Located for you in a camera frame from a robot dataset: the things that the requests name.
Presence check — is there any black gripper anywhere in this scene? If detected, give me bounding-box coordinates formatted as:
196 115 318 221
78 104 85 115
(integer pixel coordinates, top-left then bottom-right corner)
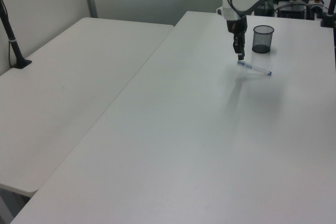
226 17 248 60

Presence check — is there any white marker with blue cap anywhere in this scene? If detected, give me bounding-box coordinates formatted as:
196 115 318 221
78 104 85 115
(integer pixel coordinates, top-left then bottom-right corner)
236 60 272 76

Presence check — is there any black mesh pen cup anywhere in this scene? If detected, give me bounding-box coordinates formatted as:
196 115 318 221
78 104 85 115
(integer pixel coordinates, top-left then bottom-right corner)
251 25 275 54

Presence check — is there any grey lab equipment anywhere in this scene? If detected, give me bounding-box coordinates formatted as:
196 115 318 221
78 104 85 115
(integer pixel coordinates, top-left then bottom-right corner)
274 0 308 19

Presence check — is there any black clamp stand pole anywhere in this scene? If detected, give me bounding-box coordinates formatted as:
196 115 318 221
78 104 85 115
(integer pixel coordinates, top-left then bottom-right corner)
319 0 336 28

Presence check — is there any black camera stand pole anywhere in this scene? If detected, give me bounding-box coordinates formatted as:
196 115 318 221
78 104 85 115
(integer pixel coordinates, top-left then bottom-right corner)
0 0 33 69

